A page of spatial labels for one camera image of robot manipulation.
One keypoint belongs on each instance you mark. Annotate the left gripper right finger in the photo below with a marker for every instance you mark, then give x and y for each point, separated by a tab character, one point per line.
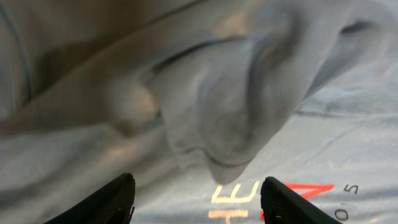
288	204

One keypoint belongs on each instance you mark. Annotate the light blue printed t-shirt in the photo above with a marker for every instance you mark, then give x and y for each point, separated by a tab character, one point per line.
200	101

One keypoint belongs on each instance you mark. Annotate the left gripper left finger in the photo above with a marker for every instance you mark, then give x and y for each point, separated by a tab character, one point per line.
111	204

